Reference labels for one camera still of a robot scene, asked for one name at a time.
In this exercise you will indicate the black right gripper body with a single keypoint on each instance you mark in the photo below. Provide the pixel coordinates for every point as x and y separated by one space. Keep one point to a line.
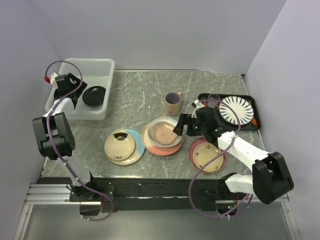
197 126

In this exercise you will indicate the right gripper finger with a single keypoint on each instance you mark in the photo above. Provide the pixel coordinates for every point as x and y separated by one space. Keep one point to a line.
184 120
189 131

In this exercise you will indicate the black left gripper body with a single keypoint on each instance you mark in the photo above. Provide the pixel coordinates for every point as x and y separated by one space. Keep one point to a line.
56 93

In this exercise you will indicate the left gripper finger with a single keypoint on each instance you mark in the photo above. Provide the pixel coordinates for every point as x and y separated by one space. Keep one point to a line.
77 84
75 97

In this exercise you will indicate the white grey rimmed plate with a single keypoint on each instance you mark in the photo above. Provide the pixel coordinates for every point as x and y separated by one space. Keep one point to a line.
152 142

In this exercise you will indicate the black glossy plate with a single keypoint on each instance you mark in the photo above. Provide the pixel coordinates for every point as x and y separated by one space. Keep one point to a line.
94 96

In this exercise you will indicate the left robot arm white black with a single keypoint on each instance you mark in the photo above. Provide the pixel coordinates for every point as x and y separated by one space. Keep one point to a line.
54 137

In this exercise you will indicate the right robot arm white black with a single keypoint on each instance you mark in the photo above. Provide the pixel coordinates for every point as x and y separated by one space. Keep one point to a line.
270 178

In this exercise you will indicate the translucent white plastic bin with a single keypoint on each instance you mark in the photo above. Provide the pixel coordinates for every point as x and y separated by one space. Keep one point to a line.
94 72

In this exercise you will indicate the pink scalloped plate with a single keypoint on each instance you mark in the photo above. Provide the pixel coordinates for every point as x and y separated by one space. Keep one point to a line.
192 147

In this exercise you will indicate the pink beige mug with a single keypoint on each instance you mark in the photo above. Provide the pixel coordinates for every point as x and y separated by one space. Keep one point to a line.
172 103

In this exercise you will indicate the small clear glass cup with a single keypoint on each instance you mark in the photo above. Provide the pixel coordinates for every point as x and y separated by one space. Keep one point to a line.
214 95

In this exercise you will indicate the beige flower plate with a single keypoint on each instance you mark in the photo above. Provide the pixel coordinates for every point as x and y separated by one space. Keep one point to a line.
203 153

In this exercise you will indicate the black serving tray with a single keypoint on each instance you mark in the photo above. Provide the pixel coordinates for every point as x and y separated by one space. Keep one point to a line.
247 127

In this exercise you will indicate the beige pink branch plate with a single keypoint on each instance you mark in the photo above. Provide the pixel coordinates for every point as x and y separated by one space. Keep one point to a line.
156 150

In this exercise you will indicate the white blue striped plate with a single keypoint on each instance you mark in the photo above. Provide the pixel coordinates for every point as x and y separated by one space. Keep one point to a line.
240 106

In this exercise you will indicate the orange utensil on tray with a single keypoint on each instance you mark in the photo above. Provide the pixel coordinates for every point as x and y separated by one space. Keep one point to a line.
254 121

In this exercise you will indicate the beige blue large plate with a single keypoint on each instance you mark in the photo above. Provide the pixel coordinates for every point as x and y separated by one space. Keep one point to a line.
138 151

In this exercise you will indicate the small beige black-stroke plate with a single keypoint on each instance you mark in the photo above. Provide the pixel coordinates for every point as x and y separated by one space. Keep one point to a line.
119 145

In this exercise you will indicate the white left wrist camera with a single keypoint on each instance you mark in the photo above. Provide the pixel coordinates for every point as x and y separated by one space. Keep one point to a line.
52 79

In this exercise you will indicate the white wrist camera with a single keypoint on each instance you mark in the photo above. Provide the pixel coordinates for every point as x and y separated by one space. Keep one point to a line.
196 105
52 79

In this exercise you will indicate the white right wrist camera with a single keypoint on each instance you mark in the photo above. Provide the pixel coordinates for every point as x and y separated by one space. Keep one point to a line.
196 105

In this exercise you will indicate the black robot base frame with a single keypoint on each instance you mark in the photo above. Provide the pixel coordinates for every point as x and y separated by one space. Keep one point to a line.
145 194

